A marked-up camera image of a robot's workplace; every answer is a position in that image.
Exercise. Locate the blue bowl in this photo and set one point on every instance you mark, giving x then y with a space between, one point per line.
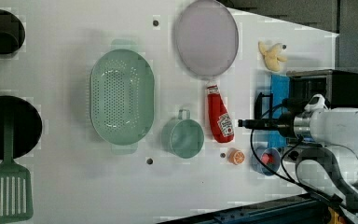
266 169

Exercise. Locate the grey round plate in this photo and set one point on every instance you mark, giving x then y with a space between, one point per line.
207 38

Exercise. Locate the red plush ketchup bottle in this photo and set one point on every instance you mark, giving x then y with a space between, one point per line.
220 121

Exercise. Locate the black oven door handle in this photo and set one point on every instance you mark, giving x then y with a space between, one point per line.
258 109

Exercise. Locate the green slotted spatula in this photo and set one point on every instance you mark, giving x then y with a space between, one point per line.
16 202

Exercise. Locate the green oval colander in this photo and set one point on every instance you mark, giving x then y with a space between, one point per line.
122 97

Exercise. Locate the black cylindrical container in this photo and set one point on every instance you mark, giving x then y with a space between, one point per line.
12 32

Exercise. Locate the red toy strawberry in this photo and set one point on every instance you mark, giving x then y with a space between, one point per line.
267 158

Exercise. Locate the plush peeled banana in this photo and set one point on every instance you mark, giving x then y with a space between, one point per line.
273 56

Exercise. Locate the green measuring cup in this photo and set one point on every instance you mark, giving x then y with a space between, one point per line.
182 136

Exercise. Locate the black toaster oven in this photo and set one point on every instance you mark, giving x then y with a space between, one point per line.
339 88

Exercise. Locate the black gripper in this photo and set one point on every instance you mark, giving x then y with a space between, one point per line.
285 122

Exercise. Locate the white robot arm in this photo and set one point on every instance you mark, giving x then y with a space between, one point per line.
325 152

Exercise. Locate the toy orange slice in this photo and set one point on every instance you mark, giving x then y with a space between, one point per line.
236 157

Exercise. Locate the blue metal frame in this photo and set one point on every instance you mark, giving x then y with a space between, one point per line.
300 209

